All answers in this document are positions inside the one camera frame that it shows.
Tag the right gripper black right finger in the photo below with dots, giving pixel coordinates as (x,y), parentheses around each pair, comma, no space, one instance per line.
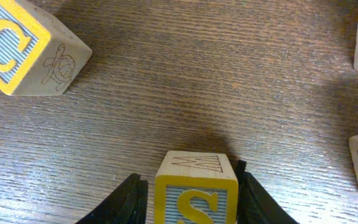
(255,204)

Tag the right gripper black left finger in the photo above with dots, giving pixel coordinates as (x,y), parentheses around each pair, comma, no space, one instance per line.
(127,204)

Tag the yellow block letter S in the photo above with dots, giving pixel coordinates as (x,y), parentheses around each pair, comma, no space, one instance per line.
(195,187)

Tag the yellow block letter C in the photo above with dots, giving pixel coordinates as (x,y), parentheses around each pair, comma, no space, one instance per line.
(39,55)

